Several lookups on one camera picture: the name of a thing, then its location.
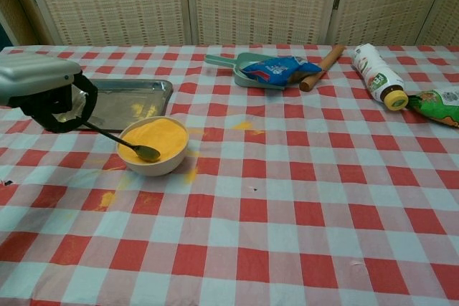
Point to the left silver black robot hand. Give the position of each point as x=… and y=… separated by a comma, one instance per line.
x=36, y=76

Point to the black spoon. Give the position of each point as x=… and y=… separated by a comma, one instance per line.
x=148, y=154

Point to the rectangular metal tray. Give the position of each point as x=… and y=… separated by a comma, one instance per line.
x=136, y=94

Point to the bowl of yellow powder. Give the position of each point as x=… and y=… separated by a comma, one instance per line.
x=154, y=169

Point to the woven bamboo folding screen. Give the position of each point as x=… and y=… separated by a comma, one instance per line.
x=107, y=5

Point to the yellow powder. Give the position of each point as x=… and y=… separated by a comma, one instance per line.
x=157, y=134

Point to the green plastic dustpan scoop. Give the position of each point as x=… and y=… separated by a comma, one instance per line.
x=222, y=60

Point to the blue snack bag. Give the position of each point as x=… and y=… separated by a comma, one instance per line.
x=276, y=69

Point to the red white checkered tablecloth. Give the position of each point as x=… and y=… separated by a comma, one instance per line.
x=251, y=230

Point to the brown wooden rolling pin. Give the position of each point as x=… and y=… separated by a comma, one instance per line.
x=312, y=82

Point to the white bottle yellow cap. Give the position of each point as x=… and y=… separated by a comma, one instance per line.
x=373, y=73

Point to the green snack bag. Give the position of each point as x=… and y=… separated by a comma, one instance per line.
x=437, y=109

